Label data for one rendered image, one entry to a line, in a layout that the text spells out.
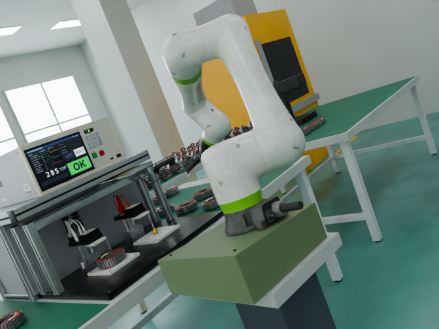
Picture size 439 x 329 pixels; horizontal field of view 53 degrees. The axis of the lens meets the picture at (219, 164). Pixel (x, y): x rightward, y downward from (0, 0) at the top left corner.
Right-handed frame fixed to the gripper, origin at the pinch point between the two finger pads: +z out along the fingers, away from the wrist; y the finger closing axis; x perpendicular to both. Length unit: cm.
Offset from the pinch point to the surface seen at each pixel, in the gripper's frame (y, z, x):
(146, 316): -37, 93, -33
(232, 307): 9, 92, -56
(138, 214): -36.7, -0.1, -6.4
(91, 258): -61, 2, -13
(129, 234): -41.8, 9.1, -9.4
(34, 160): -65, -20, 25
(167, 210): -20.2, 12.6, -6.9
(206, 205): -5.3, 6.3, -15.8
